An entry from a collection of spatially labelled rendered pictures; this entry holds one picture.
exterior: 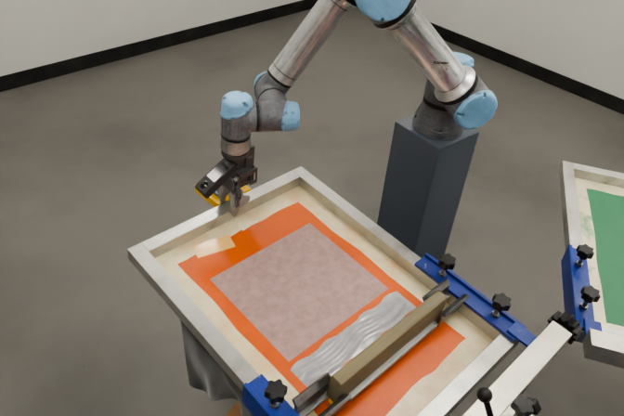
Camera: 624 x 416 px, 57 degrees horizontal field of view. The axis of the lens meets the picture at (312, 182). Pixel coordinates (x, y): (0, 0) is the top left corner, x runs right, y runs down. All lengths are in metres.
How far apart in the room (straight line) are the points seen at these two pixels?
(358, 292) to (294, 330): 0.20
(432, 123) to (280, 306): 0.68
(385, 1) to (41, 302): 2.16
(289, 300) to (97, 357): 1.37
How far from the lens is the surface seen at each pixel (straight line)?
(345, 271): 1.51
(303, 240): 1.56
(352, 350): 1.35
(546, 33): 5.16
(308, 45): 1.47
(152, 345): 2.63
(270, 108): 1.41
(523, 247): 3.33
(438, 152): 1.66
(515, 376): 1.33
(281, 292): 1.44
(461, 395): 1.32
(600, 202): 2.10
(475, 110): 1.52
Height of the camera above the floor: 2.07
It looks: 37 degrees down
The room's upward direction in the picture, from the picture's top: 5 degrees clockwise
